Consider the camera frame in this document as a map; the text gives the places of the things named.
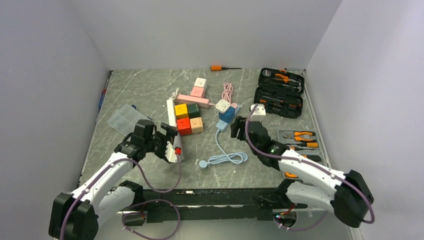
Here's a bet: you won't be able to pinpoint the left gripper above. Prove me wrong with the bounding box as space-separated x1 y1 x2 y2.
144 123 178 159

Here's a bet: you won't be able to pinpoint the clear plastic parts box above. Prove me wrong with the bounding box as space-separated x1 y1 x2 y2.
106 104 151 136

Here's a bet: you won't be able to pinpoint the light blue cable with plug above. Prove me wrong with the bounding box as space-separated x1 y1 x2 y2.
198 128 249 169

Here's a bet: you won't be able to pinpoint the light blue power strip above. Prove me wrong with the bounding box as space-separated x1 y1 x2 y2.
216 103 241 132

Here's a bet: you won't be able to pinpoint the white long power strip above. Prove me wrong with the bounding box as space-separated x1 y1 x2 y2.
166 98 182 148

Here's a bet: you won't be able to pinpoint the black tool case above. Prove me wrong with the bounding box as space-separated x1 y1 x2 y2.
253 67 305 119

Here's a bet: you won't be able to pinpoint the grey tool case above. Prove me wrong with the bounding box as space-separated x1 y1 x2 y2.
277 130 324 163

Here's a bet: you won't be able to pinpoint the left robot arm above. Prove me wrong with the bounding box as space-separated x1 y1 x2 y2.
48 119 182 240

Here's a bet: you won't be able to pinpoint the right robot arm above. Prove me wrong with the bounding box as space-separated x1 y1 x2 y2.
230 116 376 228

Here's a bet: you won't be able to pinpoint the blue cube socket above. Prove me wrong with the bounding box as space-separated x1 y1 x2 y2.
219 106 236 124

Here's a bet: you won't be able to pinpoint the red cube socket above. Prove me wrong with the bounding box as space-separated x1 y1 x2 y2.
176 117 192 136

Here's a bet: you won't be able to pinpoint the yellow cube socket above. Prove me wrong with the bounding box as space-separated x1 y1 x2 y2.
174 103 189 120

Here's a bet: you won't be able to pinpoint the white cube socket small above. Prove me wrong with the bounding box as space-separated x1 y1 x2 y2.
214 99 231 114

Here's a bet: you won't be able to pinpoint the beige cube socket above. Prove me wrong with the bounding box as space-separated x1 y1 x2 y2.
189 117 204 134

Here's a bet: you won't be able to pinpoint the dark green cube socket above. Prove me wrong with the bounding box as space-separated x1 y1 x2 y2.
187 103 201 119

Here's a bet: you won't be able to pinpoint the pink cube socket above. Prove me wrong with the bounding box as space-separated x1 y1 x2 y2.
190 86 206 98

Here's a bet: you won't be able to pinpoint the white cube socket top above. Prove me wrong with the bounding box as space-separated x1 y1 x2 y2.
194 77 207 89

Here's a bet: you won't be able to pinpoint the orange pliers in grey case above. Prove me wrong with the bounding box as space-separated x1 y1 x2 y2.
283 131 317 143

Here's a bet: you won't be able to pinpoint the orange tape measure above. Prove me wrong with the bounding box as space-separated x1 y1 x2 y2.
283 172 298 179

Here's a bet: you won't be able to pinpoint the pink power strip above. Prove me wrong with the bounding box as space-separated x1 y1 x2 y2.
174 94 211 108

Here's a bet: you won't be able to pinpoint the red blue pen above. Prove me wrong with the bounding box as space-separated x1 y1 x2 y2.
98 82 108 110

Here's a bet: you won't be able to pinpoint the orange pliers in black case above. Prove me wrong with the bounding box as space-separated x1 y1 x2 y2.
273 73 290 83

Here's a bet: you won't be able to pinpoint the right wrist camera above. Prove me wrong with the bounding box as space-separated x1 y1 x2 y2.
249 103 266 122

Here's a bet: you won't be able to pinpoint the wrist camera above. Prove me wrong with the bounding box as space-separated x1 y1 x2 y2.
249 103 266 122
165 140 184 164

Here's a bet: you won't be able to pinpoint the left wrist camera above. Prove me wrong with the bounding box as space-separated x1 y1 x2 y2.
165 140 184 164

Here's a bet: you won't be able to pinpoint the pink coiled cable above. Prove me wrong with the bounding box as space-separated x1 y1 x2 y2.
221 82 234 104

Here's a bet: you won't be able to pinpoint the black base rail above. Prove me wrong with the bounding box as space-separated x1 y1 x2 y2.
123 188 306 223

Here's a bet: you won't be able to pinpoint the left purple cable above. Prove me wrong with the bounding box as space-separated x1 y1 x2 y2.
58 153 182 240

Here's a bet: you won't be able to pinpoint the purple cable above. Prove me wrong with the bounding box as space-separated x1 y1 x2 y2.
244 104 376 233
58 153 182 240

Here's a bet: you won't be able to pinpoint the orange handled screwdriver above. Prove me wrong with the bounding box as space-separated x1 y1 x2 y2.
210 65 241 72

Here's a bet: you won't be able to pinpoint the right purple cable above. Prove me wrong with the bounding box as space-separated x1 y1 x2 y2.
244 104 376 233

